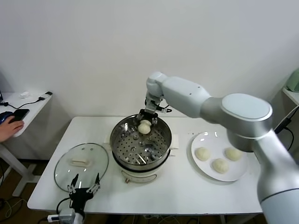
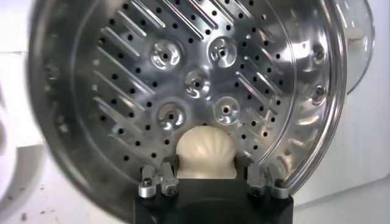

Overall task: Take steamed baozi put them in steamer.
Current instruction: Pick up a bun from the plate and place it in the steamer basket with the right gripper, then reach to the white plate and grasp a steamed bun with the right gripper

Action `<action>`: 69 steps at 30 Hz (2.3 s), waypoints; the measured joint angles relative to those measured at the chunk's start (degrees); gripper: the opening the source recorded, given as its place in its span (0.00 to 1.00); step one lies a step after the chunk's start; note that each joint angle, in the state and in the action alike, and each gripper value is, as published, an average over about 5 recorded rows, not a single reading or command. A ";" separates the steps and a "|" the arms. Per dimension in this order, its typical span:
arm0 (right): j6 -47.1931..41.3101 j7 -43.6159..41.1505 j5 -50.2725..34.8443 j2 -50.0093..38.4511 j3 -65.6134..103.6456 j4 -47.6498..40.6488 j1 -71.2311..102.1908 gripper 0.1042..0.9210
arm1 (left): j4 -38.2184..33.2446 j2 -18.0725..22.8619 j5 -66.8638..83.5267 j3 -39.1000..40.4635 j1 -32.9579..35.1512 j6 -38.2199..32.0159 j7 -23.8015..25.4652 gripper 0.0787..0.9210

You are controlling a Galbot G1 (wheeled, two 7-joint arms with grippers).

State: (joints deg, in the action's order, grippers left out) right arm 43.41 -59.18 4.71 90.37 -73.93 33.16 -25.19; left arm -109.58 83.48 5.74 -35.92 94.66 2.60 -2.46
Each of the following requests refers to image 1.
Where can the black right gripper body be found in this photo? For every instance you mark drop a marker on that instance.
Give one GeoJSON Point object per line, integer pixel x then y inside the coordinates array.
{"type": "Point", "coordinates": [147, 114]}

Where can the black smartphone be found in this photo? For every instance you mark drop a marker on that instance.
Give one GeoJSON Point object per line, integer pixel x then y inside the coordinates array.
{"type": "Point", "coordinates": [22, 113]}

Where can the white steamed baozi bun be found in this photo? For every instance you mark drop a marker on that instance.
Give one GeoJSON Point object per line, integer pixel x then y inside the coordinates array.
{"type": "Point", "coordinates": [202, 154]}
{"type": "Point", "coordinates": [220, 166]}
{"type": "Point", "coordinates": [233, 156]}
{"type": "Point", "coordinates": [143, 128]}

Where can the bare person forearm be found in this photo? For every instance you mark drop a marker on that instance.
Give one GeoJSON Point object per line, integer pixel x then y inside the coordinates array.
{"type": "Point", "coordinates": [1, 137]}

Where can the white side desk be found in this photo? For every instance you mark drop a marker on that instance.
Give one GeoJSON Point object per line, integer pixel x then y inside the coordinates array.
{"type": "Point", "coordinates": [30, 105]}

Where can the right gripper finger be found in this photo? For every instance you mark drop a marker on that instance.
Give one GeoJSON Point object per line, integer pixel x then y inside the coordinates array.
{"type": "Point", "coordinates": [154, 121]}
{"type": "Point", "coordinates": [139, 117]}

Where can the white round plate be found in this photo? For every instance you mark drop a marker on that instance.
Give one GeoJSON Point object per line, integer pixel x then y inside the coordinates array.
{"type": "Point", "coordinates": [204, 168]}

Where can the black power adapter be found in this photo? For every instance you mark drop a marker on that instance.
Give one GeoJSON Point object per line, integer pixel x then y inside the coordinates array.
{"type": "Point", "coordinates": [282, 124]}

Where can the stainless steel steamer basket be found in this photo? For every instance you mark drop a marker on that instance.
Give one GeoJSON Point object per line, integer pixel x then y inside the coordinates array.
{"type": "Point", "coordinates": [140, 149]}

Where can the white side table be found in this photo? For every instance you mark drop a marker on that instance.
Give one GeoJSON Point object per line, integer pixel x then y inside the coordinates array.
{"type": "Point", "coordinates": [292, 94]}

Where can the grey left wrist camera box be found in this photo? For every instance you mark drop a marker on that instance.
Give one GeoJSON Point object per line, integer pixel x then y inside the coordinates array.
{"type": "Point", "coordinates": [66, 213]}

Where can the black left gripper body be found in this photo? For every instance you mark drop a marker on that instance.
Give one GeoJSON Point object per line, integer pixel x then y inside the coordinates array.
{"type": "Point", "coordinates": [80, 197]}

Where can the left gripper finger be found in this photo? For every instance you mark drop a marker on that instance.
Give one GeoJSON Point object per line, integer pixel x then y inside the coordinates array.
{"type": "Point", "coordinates": [95, 184]}
{"type": "Point", "coordinates": [73, 184]}

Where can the mint green appliance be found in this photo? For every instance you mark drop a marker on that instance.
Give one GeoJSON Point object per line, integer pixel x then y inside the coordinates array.
{"type": "Point", "coordinates": [294, 81]}

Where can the small white desk object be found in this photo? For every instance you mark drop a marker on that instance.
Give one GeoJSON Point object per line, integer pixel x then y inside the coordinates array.
{"type": "Point", "coordinates": [25, 94]}

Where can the bare person hand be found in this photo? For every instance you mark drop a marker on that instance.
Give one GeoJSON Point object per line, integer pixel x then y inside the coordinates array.
{"type": "Point", "coordinates": [12, 128]}

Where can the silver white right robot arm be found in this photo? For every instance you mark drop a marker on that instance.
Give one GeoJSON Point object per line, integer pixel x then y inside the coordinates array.
{"type": "Point", "coordinates": [182, 93]}

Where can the blue computer mouse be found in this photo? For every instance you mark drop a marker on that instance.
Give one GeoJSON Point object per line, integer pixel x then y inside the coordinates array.
{"type": "Point", "coordinates": [4, 116]}

